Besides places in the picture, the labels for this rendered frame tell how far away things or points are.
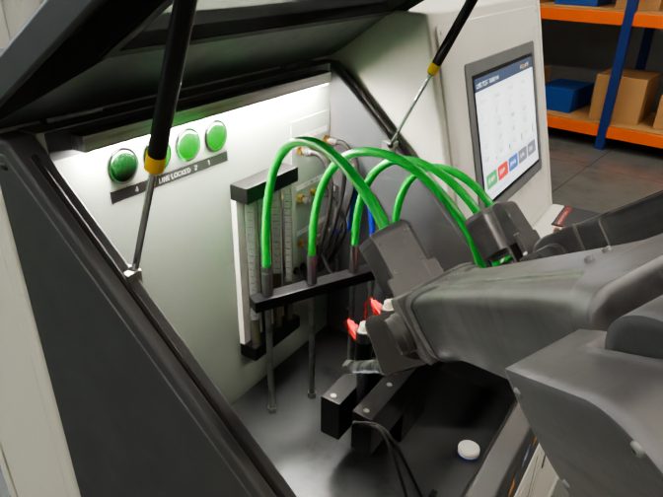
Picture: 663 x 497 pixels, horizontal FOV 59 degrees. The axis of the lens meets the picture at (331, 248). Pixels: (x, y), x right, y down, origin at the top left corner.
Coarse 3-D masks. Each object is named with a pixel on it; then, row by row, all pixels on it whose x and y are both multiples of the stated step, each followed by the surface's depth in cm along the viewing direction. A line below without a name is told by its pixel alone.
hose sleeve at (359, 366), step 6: (360, 360) 82; (366, 360) 80; (372, 360) 78; (348, 366) 83; (354, 366) 81; (360, 366) 80; (366, 366) 79; (372, 366) 77; (354, 372) 82; (360, 372) 80; (366, 372) 79; (372, 372) 78; (378, 372) 77
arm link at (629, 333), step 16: (656, 304) 11; (624, 320) 12; (640, 320) 11; (656, 320) 10; (608, 336) 13; (624, 336) 12; (640, 336) 11; (656, 336) 11; (624, 352) 12; (640, 352) 12; (656, 352) 11
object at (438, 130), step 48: (432, 0) 132; (480, 0) 134; (528, 0) 150; (384, 48) 112; (432, 48) 107; (480, 48) 125; (384, 96) 115; (432, 96) 110; (432, 144) 113; (528, 192) 156
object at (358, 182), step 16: (288, 144) 82; (304, 144) 79; (320, 144) 75; (336, 160) 73; (272, 176) 89; (352, 176) 71; (272, 192) 92; (368, 192) 70; (368, 208) 70; (384, 224) 68
